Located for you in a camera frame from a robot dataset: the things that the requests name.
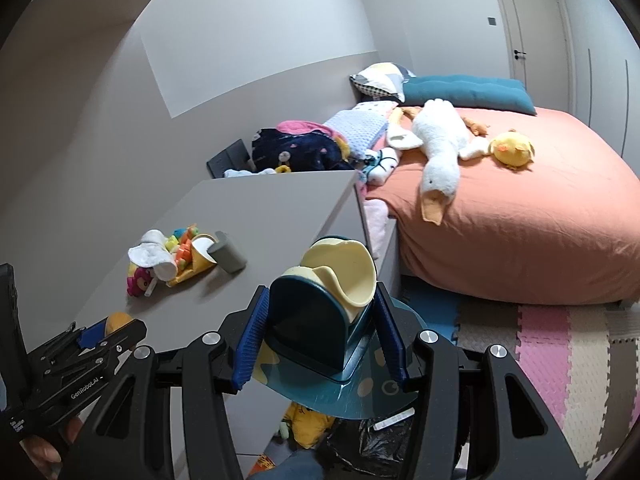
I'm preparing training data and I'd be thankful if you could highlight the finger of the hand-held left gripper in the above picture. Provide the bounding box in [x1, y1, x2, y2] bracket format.
[27, 322, 108, 366]
[75, 317, 148, 363]

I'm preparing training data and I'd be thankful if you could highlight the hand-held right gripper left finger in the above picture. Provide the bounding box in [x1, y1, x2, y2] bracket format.
[60, 285, 273, 480]

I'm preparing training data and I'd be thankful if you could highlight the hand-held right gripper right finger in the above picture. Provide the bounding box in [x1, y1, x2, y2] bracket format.
[372, 282, 586, 480]

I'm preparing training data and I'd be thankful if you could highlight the pink small toy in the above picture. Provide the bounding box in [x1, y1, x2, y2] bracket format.
[126, 265, 157, 299]

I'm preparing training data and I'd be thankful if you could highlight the teal mini dustpan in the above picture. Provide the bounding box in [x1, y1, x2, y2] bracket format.
[250, 235, 426, 421]

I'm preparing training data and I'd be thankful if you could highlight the white figure toy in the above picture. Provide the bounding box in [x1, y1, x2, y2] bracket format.
[127, 230, 177, 281]

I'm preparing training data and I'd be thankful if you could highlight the teal and cream toy cup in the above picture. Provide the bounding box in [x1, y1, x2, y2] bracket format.
[282, 239, 378, 311]

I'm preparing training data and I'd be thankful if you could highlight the bin with black bag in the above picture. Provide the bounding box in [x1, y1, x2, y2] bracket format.
[320, 410, 417, 480]

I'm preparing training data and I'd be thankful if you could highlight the person's left hand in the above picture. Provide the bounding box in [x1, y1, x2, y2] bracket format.
[20, 415, 86, 478]

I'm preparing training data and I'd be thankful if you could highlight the grey cup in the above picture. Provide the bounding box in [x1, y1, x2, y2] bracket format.
[207, 231, 248, 274]

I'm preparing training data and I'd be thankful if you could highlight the orange wrapper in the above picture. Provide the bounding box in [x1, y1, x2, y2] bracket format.
[177, 227, 199, 268]

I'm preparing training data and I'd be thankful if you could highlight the yellow plush toy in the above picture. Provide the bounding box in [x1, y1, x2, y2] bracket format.
[282, 402, 336, 448]

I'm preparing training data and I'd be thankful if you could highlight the white paper cup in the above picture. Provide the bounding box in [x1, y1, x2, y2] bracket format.
[191, 233, 217, 263]

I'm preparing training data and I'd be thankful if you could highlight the grey cabinet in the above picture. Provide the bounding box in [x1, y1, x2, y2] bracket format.
[65, 170, 373, 480]

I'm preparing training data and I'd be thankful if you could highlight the foam puzzle floor mat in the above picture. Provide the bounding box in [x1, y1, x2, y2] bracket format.
[400, 275, 640, 480]

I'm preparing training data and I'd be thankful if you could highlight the small white cloth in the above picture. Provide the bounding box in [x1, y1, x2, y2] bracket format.
[223, 167, 277, 179]

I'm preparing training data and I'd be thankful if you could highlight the black and white plush toy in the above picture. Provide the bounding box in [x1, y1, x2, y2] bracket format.
[360, 147, 401, 184]

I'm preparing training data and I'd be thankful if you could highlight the bed with orange sheet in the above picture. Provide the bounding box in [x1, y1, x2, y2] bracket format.
[365, 105, 640, 307]

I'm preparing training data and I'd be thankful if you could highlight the white goose plush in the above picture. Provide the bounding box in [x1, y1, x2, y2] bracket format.
[385, 99, 493, 226]

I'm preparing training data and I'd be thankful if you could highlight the navy printed blanket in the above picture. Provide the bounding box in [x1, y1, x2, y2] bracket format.
[250, 127, 352, 173]

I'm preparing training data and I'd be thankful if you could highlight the light blue knitted blanket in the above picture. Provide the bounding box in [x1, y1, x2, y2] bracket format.
[322, 109, 389, 158]

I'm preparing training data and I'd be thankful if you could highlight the pink cloth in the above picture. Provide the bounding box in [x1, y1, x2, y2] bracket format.
[276, 120, 339, 139]

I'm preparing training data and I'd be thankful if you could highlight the yellow duck plush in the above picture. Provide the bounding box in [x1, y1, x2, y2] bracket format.
[487, 129, 536, 171]

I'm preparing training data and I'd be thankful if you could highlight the white printed cloth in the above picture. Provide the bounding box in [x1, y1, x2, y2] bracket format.
[352, 100, 401, 117]

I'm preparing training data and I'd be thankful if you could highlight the teal cushion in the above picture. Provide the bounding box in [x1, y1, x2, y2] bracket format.
[402, 75, 537, 116]

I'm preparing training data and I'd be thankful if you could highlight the patterned pillow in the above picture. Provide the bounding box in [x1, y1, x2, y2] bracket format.
[350, 62, 417, 103]

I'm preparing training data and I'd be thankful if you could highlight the white door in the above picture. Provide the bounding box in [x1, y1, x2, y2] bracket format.
[487, 0, 576, 111]

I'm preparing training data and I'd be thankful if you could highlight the white wardrobe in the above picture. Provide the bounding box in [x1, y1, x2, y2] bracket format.
[555, 0, 640, 181]

